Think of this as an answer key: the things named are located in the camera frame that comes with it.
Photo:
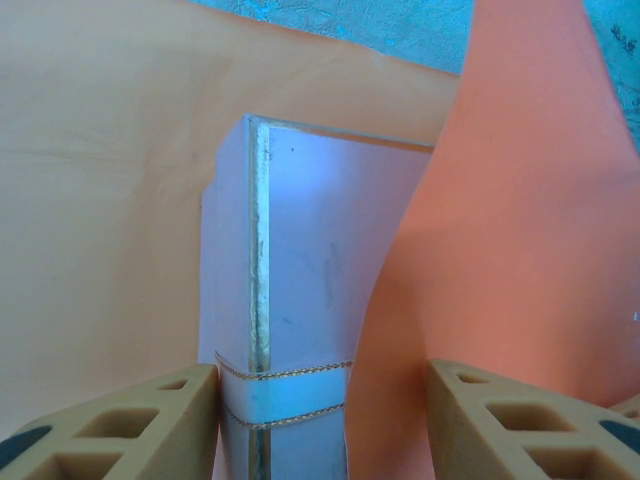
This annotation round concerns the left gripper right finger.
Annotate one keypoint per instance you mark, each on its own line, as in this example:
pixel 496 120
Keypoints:
pixel 500 430

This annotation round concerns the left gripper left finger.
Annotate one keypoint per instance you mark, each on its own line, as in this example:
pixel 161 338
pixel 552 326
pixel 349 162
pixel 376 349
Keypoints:
pixel 125 430

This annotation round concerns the orange wrapping paper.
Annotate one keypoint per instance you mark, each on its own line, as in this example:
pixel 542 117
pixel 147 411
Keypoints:
pixel 100 175

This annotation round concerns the pink gift box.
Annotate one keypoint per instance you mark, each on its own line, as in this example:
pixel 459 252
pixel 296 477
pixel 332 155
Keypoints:
pixel 310 240

